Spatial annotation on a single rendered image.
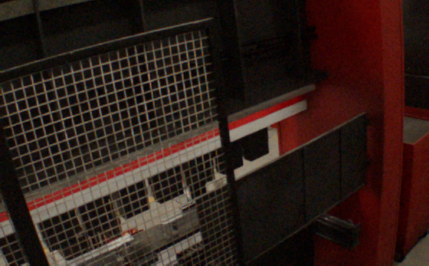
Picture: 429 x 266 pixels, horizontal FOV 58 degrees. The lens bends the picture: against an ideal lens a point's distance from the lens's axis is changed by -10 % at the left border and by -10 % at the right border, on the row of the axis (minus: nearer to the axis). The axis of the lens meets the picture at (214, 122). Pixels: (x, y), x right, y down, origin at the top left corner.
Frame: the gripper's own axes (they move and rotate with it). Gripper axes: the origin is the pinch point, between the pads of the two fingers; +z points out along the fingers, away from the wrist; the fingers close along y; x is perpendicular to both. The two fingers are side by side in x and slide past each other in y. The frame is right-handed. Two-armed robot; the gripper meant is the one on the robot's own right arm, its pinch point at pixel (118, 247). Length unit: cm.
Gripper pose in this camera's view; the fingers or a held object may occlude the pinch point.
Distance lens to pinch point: 254.4
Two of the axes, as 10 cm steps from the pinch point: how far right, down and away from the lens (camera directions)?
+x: 8.3, -2.9, 4.8
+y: 4.9, -0.4, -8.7
